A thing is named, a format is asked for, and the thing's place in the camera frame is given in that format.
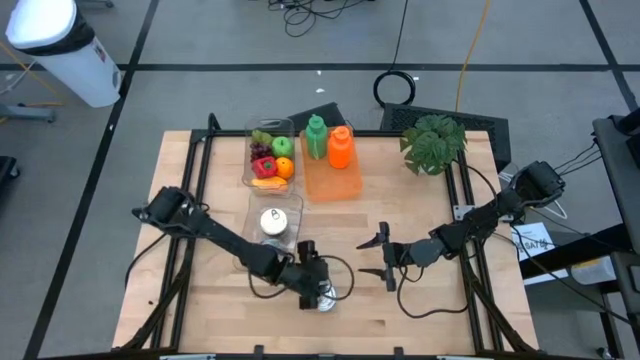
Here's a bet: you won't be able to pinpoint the black coiled floor cable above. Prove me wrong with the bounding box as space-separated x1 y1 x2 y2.
372 0 418 108

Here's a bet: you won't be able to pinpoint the red toy bell pepper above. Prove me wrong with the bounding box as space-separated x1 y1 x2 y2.
250 155 280 181

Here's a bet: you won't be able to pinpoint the yellow floor cable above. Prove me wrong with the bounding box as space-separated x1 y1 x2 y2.
453 0 494 113

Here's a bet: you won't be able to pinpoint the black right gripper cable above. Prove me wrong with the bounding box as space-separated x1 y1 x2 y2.
395 263 472 320

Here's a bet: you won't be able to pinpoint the white plastic container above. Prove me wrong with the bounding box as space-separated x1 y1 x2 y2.
569 255 618 286

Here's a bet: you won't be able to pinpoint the yellow banana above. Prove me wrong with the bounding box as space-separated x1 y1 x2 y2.
250 175 290 192

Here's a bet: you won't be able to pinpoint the green toy apple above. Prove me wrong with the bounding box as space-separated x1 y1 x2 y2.
270 135 296 160

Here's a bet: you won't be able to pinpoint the dark red toy grapes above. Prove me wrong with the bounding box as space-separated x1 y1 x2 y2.
248 141 274 163

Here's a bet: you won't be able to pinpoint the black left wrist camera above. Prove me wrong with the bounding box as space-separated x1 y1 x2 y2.
296 239 318 262

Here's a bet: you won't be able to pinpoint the black floor caster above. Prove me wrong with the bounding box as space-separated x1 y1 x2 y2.
0 155 22 182

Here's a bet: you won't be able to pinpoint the green toy pear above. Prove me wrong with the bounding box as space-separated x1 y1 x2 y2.
250 128 275 147

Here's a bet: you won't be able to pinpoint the black cable bundle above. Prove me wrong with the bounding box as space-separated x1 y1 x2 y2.
554 141 602 174

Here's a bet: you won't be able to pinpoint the toy orange fruit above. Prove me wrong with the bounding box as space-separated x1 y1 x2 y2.
274 155 296 181

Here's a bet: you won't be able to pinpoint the green potted plant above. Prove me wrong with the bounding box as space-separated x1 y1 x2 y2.
398 113 468 177

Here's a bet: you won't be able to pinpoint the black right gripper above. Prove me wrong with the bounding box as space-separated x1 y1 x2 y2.
355 222 432 292

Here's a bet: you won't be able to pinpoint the tangled black floor cables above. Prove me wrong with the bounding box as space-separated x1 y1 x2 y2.
267 0 374 39

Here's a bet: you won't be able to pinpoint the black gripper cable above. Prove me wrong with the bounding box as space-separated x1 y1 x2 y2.
395 263 472 320
246 254 356 302

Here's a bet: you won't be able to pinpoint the orange translucent plastic bin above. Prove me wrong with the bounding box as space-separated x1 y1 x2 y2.
298 126 364 204

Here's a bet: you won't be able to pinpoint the black equipment cart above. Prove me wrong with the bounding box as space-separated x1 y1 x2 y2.
518 107 640 360

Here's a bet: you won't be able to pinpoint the black metal table frame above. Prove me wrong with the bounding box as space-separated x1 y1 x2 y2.
112 113 540 360

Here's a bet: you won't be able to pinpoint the green plastic bottle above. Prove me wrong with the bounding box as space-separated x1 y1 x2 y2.
304 113 330 162

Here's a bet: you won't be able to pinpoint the green label tuna can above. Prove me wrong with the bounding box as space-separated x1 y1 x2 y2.
317 282 339 314

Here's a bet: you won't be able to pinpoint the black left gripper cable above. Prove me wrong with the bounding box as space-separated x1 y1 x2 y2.
246 254 356 302

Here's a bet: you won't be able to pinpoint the white trash bin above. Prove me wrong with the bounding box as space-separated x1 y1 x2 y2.
4 0 123 109

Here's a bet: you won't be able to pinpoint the white wire hanger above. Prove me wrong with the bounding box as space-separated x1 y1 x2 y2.
526 193 570 222

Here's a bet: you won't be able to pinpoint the orange plastic bottle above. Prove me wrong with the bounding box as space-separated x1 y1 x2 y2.
327 125 354 171

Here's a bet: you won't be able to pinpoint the black perforated panel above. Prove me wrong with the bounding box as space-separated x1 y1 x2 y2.
380 102 513 172

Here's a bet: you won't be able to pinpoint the clear plastic bin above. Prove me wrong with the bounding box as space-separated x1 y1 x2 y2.
234 191 305 274
241 116 298 197

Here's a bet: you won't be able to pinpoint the white printed paper sheet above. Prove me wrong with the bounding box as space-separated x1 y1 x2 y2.
510 221 569 287

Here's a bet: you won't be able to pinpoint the black flat panel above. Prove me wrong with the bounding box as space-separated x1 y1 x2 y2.
281 101 349 133

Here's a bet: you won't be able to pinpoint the grey stand base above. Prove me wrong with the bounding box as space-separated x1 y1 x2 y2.
0 102 58 125

